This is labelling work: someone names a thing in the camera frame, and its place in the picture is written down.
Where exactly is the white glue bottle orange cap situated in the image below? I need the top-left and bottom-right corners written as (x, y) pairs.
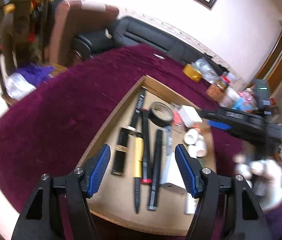
top-left (183, 127), bottom-right (201, 145)

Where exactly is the small white charger cube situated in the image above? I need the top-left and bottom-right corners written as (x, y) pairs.
top-left (178, 105), bottom-right (203, 128)

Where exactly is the white plastic bottle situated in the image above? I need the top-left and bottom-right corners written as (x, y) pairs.
top-left (188, 140), bottom-right (207, 158)

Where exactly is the clear plastic pen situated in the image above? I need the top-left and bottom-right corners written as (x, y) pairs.
top-left (166, 126), bottom-right (173, 156)

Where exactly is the grey tape roll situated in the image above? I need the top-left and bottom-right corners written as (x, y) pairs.
top-left (149, 101), bottom-right (174, 127)

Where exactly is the black lipstick tube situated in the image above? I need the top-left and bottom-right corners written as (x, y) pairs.
top-left (111, 127), bottom-right (129, 176)

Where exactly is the yellow green pen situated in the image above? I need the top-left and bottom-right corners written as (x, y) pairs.
top-left (133, 133), bottom-right (144, 214)

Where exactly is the black marker grey cap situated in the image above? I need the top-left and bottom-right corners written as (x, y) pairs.
top-left (127, 87), bottom-right (147, 134)

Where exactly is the large white power adapter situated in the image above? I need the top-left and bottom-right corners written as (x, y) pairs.
top-left (161, 152), bottom-right (187, 194)

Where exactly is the black marker red cap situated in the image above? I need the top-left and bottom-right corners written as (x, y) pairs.
top-left (141, 108), bottom-right (152, 184)

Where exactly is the white gloved right hand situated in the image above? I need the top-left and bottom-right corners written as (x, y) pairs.
top-left (234, 159), bottom-right (282, 212)

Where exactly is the blue labelled canister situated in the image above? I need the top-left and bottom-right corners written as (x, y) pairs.
top-left (232, 96), bottom-right (257, 112)

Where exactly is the white plastic jar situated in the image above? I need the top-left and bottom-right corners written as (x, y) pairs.
top-left (219, 87), bottom-right (240, 108)

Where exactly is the brown glass jar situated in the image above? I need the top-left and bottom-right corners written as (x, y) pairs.
top-left (206, 75), bottom-right (230, 103)

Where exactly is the crumpled plastic wrap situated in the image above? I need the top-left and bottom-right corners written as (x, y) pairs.
top-left (194, 57), bottom-right (218, 83)

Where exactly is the yellow tape roll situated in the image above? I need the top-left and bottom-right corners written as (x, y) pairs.
top-left (183, 64), bottom-right (202, 82)

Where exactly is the maroon table cloth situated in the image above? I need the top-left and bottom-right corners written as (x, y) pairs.
top-left (0, 43), bottom-right (257, 240)

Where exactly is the clear plastic bag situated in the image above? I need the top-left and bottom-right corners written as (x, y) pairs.
top-left (5, 73), bottom-right (36, 101)

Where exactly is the black leather sofa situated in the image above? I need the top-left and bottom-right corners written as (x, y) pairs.
top-left (71, 16), bottom-right (227, 75)

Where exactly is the purple cloth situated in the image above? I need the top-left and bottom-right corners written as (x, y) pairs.
top-left (15, 63), bottom-right (55, 87)

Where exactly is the brown armchair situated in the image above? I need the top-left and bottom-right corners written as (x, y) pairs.
top-left (44, 0), bottom-right (119, 66)

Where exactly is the person in yellow jacket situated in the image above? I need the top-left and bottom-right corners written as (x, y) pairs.
top-left (0, 0), bottom-right (55, 66)

